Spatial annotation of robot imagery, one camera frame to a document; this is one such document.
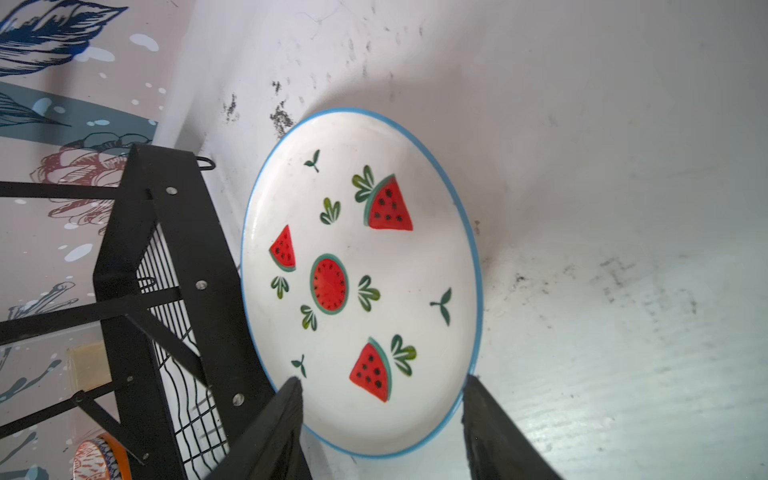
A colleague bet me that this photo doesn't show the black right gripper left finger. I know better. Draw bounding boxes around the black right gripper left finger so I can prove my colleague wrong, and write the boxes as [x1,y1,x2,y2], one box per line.
[208,377,312,480]

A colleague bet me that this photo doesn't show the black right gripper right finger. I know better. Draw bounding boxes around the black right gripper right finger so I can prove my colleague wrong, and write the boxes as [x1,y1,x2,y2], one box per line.
[462,375,562,480]

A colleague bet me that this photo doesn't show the black wire dish rack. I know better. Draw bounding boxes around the black wire dish rack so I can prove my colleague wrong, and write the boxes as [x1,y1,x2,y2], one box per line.
[1,145,274,479]

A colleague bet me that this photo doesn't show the white watermelon plate blue rim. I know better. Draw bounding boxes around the white watermelon plate blue rim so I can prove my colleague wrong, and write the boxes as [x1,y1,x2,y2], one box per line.
[241,108,483,459]

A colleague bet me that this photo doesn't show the orange bowl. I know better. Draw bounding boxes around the orange bowl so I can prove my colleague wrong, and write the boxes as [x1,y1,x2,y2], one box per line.
[99,433,133,480]

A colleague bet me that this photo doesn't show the blue zigzag patterned bowl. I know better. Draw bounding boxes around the blue zigzag patterned bowl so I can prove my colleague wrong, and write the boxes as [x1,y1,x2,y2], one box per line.
[72,438,123,480]

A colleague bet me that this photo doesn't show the yellow plastic cup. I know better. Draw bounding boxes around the yellow plastic cup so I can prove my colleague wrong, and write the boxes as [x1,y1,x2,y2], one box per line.
[68,341,112,392]

